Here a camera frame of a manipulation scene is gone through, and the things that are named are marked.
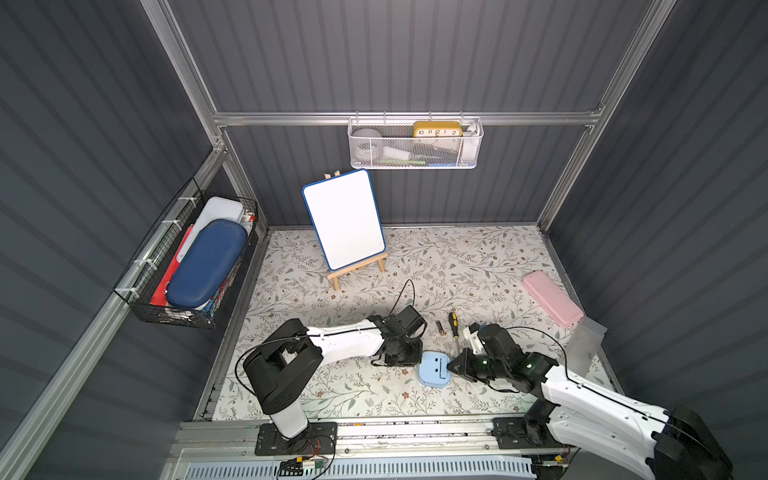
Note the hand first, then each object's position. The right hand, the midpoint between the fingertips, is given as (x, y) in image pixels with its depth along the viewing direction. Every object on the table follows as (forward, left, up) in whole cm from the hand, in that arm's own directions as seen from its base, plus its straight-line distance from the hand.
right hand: (451, 365), depth 80 cm
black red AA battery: (+14, +1, -6) cm, 15 cm away
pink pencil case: (+29, -35, -5) cm, 45 cm away
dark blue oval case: (+15, +57, +29) cm, 66 cm away
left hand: (+1, +8, -3) cm, 8 cm away
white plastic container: (+30, +63, +29) cm, 75 cm away
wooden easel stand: (+36, +21, 0) cm, 41 cm away
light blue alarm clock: (-1, +5, -2) cm, 5 cm away
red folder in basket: (+5, +67, +26) cm, 72 cm away
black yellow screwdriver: (+15, -3, -5) cm, 16 cm away
